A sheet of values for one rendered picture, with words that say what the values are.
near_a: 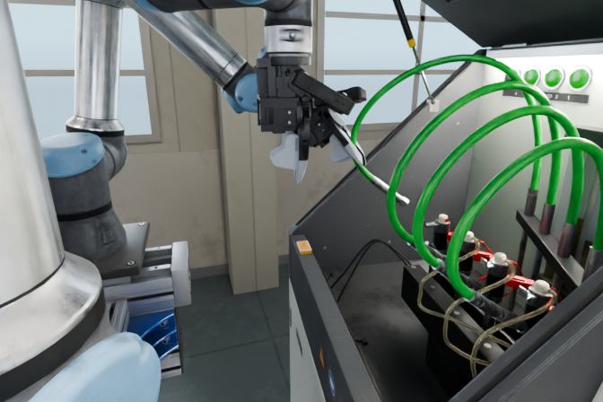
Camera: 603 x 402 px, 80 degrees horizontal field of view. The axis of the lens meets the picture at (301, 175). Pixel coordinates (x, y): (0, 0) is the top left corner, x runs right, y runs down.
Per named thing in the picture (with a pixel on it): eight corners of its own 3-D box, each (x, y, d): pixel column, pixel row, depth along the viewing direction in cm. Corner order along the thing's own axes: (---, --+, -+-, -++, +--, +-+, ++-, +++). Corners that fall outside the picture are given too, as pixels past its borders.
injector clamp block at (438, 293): (397, 322, 84) (403, 264, 79) (437, 317, 85) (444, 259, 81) (503, 479, 52) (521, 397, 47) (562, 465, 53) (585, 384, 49)
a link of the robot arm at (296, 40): (307, 30, 60) (318, 24, 53) (306, 59, 62) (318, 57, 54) (262, 30, 59) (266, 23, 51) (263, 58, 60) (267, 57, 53)
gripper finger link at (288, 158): (271, 184, 63) (269, 132, 60) (304, 182, 64) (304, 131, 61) (273, 189, 60) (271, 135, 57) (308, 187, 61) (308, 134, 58)
